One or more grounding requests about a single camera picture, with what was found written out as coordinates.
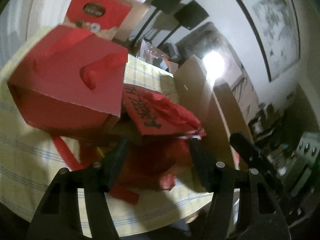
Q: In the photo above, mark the red Ferrero Collection paper bag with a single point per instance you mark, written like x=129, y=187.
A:
x=102, y=17

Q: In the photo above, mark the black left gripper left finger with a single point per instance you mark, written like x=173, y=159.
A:
x=58, y=214

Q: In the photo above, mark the large open cardboard box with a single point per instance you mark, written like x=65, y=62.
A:
x=215, y=106

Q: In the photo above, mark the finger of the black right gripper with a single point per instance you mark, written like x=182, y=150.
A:
x=254, y=158

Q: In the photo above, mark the yellow plaid bed sheet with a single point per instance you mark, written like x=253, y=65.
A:
x=29, y=162

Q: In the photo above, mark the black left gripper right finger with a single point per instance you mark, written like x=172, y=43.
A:
x=242, y=206

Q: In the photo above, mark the framed ink painting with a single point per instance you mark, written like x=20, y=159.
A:
x=276, y=28

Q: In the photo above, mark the brown cardboard box on floor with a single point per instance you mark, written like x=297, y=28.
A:
x=138, y=11

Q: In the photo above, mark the right black speaker on stand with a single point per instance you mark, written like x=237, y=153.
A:
x=188, y=17

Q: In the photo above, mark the red foil gift bag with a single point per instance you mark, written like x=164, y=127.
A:
x=155, y=127

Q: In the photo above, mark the red gift box with ribbon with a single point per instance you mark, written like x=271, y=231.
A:
x=70, y=83

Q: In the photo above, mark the clear plastic bag of items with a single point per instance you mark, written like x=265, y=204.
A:
x=154, y=56

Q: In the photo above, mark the white curtain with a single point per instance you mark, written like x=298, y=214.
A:
x=21, y=19

